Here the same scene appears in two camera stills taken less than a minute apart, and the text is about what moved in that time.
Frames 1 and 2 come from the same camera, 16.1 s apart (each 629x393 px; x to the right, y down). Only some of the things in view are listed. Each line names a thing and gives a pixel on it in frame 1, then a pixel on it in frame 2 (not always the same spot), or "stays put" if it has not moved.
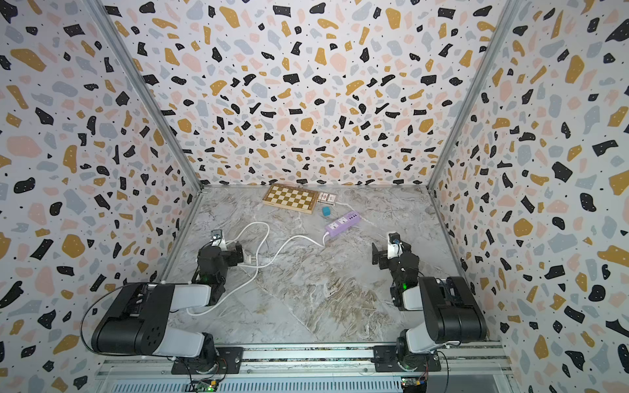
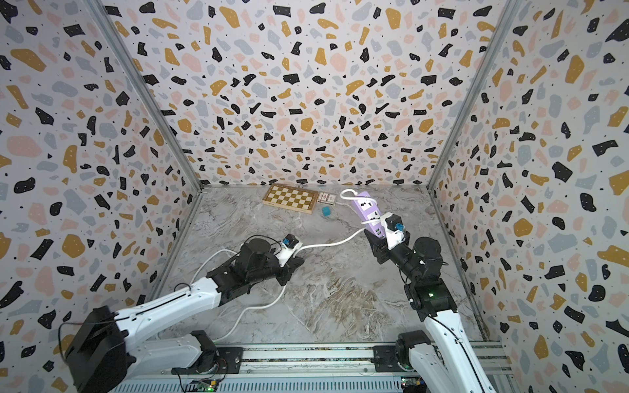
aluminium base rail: (328, 369) stays put
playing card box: (327, 198) stays put
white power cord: (257, 265) to (344, 193)
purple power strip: (343, 223) to (368, 210)
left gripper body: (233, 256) to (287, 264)
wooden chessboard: (291, 197) stays put
